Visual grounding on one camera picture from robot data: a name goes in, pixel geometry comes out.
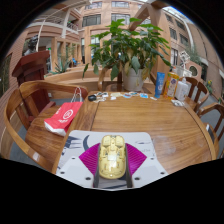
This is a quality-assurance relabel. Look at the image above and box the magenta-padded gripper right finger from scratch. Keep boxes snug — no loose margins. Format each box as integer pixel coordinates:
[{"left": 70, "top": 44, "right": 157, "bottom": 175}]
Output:
[{"left": 124, "top": 142, "right": 169, "bottom": 189}]

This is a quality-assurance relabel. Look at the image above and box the red paper shopping bag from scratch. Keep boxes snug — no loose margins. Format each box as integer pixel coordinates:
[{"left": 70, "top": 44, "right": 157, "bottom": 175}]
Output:
[{"left": 43, "top": 87, "right": 84, "bottom": 137}]

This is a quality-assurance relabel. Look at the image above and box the white bottle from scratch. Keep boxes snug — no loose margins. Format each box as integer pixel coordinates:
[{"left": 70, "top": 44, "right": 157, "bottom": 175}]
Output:
[{"left": 174, "top": 77, "right": 190, "bottom": 102}]

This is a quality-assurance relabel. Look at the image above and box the spiky green agave plant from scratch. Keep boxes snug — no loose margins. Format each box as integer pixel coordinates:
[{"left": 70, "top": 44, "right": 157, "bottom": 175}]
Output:
[{"left": 51, "top": 54, "right": 73, "bottom": 75}]

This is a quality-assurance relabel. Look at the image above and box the dark wooden lectern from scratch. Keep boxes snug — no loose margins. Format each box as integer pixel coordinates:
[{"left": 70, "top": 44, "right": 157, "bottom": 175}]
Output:
[{"left": 11, "top": 49, "right": 56, "bottom": 113}]

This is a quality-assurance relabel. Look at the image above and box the blue tube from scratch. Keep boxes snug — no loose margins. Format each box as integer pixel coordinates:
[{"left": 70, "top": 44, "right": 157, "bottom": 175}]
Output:
[{"left": 154, "top": 71, "right": 166, "bottom": 99}]

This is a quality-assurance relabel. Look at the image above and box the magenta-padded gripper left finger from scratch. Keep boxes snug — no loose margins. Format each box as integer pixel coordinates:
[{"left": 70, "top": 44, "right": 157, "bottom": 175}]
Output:
[{"left": 55, "top": 142, "right": 102, "bottom": 189}]

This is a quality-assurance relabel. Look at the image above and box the wooden armchair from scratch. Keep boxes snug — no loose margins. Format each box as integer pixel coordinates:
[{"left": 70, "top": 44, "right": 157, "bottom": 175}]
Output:
[
  {"left": 196, "top": 102, "right": 224, "bottom": 158},
  {"left": 182, "top": 76, "right": 210, "bottom": 113},
  {"left": 97, "top": 66, "right": 122, "bottom": 93},
  {"left": 3, "top": 79, "right": 90, "bottom": 173}
]

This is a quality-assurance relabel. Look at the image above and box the grey cat-print mouse pad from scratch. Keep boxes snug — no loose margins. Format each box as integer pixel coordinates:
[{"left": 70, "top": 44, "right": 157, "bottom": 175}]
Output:
[{"left": 56, "top": 129, "right": 158, "bottom": 175}]

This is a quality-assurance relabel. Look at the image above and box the yellow bottle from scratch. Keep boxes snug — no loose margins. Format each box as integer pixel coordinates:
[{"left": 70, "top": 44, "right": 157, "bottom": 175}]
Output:
[{"left": 163, "top": 66, "right": 180, "bottom": 101}]

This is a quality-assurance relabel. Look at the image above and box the green potted plant white pot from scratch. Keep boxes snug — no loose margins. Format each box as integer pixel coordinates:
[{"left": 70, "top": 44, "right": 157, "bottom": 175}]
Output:
[{"left": 82, "top": 17, "right": 172, "bottom": 93}]

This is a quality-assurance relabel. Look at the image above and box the dark bust statue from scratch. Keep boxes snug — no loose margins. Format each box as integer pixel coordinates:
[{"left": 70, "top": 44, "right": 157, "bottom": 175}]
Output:
[{"left": 23, "top": 34, "right": 40, "bottom": 56}]

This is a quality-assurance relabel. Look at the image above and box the yellow computer mouse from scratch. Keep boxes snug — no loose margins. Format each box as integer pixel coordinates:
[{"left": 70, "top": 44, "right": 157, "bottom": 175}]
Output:
[{"left": 98, "top": 134, "right": 128, "bottom": 180}]

